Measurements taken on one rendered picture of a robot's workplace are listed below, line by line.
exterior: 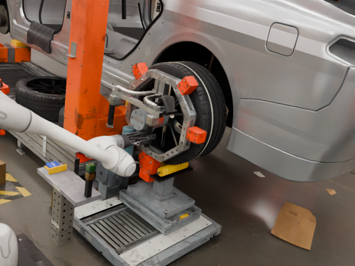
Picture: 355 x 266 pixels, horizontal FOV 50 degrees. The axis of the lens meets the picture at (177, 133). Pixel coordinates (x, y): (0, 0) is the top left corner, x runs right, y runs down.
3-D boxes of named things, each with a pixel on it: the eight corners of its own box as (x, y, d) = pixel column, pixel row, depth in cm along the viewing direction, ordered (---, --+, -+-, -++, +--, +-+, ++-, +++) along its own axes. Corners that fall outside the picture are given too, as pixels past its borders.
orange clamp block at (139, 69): (150, 74, 246) (145, 62, 247) (141, 75, 240) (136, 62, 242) (144, 79, 251) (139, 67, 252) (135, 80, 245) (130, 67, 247)
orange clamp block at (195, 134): (193, 136, 230) (204, 142, 225) (184, 139, 224) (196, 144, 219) (195, 125, 227) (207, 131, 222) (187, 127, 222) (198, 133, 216)
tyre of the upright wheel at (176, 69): (159, 154, 289) (232, 161, 244) (136, 161, 272) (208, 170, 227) (150, 66, 280) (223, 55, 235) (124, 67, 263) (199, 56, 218)
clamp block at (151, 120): (162, 123, 216) (164, 115, 214) (151, 126, 210) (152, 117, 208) (157, 120, 219) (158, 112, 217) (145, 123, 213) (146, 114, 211)
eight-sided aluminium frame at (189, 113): (185, 171, 238) (203, 87, 217) (177, 174, 233) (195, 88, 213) (129, 137, 270) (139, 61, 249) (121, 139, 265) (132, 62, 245)
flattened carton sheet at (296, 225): (317, 216, 329) (318, 213, 328) (309, 251, 282) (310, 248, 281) (282, 203, 339) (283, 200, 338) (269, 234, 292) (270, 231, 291)
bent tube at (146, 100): (180, 107, 224) (184, 90, 220) (156, 112, 210) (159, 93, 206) (159, 97, 234) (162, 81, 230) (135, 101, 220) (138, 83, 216)
